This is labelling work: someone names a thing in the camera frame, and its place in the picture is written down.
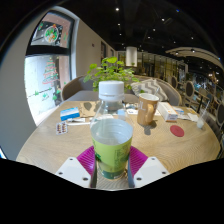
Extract leaflet with food pictures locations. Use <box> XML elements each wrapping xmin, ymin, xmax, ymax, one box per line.
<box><xmin>125</xmin><ymin>102</ymin><xmax>139</xmax><ymax>116</ymax></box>

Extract grey white chevron cushion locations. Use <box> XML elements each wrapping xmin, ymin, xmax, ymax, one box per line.
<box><xmin>130</xmin><ymin>78</ymin><xmax>169</xmax><ymax>102</ymax></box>

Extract brown ceramic mug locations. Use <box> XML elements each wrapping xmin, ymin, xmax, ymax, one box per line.
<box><xmin>136</xmin><ymin>92</ymin><xmax>160</xmax><ymax>127</ymax></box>

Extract white paper napkin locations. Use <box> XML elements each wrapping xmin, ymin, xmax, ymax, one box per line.
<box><xmin>186</xmin><ymin>112</ymin><xmax>200</xmax><ymax>123</ymax></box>

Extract white round column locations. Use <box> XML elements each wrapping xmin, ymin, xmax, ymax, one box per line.
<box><xmin>125</xmin><ymin>46</ymin><xmax>138</xmax><ymax>67</ymax></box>

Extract ceiling spot lights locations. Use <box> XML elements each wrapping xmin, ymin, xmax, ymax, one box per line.
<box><xmin>113</xmin><ymin>4</ymin><xmax>214</xmax><ymax>56</ymax></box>

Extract clear green-label drink bottle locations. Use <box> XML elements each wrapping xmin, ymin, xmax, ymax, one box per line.
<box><xmin>89</xmin><ymin>79</ymin><xmax>135</xmax><ymax>181</ymax></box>

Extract grey curved sofa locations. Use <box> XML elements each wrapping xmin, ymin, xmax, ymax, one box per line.
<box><xmin>61</xmin><ymin>74</ymin><xmax>183</xmax><ymax>107</ymax></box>

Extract pill blister pack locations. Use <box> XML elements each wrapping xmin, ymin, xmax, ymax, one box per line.
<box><xmin>55</xmin><ymin>121</ymin><xmax>69</xmax><ymax>136</ymax></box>

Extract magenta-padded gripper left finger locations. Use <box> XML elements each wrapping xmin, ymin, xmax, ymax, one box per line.
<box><xmin>54</xmin><ymin>145</ymin><xmax>99</xmax><ymax>190</ymax></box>

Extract flat round red coaster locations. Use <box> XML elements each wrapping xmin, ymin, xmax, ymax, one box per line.
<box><xmin>169</xmin><ymin>124</ymin><xmax>185</xmax><ymax>138</ymax></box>

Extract backlit wooden shelf unit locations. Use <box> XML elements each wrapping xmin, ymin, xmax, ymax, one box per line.
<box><xmin>138</xmin><ymin>51</ymin><xmax>186</xmax><ymax>81</ymax></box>

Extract group of upholstered dining chairs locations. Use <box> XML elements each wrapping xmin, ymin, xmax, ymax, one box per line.
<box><xmin>169</xmin><ymin>74</ymin><xmax>224</xmax><ymax>134</ymax></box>

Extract white packet with blue stripe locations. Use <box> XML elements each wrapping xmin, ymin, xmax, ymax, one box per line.
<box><xmin>172</xmin><ymin>106</ymin><xmax>186</xmax><ymax>116</ymax></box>

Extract green potted plant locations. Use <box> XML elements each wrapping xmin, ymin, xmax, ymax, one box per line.
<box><xmin>83</xmin><ymin>56</ymin><xmax>141</xmax><ymax>93</ymax></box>

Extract clear plastic cup with straw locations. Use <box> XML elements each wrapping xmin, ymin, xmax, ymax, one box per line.
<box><xmin>196</xmin><ymin>99</ymin><xmax>213</xmax><ymax>130</ymax></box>

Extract long white paper strip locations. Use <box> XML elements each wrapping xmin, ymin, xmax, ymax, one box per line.
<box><xmin>66</xmin><ymin>117</ymin><xmax>91</xmax><ymax>126</ymax></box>

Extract window with festive stickers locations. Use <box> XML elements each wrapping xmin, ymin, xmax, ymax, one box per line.
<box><xmin>23</xmin><ymin>11</ymin><xmax>76</xmax><ymax>126</ymax></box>

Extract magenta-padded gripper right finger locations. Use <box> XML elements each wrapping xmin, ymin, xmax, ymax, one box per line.
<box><xmin>126</xmin><ymin>145</ymin><xmax>171</xmax><ymax>189</ymax></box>

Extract brown card with grey shapes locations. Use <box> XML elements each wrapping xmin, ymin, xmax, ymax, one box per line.
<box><xmin>79</xmin><ymin>101</ymin><xmax>100</xmax><ymax>118</ymax></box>

